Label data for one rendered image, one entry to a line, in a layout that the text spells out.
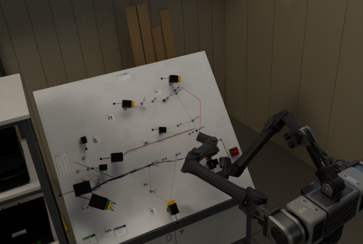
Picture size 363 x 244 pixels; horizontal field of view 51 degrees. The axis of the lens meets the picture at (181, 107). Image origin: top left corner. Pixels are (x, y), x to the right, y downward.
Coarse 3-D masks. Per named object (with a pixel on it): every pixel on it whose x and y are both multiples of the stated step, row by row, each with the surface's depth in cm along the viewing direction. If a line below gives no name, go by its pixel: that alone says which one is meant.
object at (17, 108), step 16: (0, 80) 196; (16, 80) 195; (0, 96) 180; (16, 96) 179; (0, 112) 166; (16, 112) 165; (0, 128) 162; (32, 128) 215; (32, 144) 171; (32, 160) 174; (32, 176) 188; (48, 176) 233; (0, 192) 179; (16, 192) 178; (32, 192) 182; (48, 192) 185; (0, 208) 227; (48, 208) 189; (64, 240) 202
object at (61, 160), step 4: (56, 156) 224; (60, 156) 225; (64, 156) 225; (56, 160) 224; (60, 160) 224; (64, 160) 225; (68, 160) 225; (60, 164) 224; (64, 164) 224; (68, 164) 225; (60, 168) 223; (64, 168) 224; (68, 168) 224; (60, 172) 223; (64, 172) 223; (68, 172) 224
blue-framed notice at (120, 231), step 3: (123, 225) 225; (114, 228) 224; (117, 228) 224; (120, 228) 225; (123, 228) 225; (126, 228) 226; (114, 231) 223; (117, 231) 224; (120, 231) 224; (123, 231) 225; (126, 231) 225; (117, 234) 223; (120, 234) 224; (123, 234) 224; (126, 234) 225; (117, 237) 223
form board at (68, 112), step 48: (48, 96) 231; (96, 96) 239; (144, 96) 249; (192, 96) 258; (48, 144) 224; (96, 144) 232; (192, 144) 250; (96, 192) 226; (144, 192) 234; (192, 192) 242
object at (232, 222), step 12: (216, 216) 255; (228, 216) 260; (240, 216) 266; (180, 228) 245; (192, 228) 250; (204, 228) 255; (216, 228) 260; (228, 228) 266; (240, 228) 272; (180, 240) 249; (192, 240) 255; (204, 240) 260; (216, 240) 266; (228, 240) 272
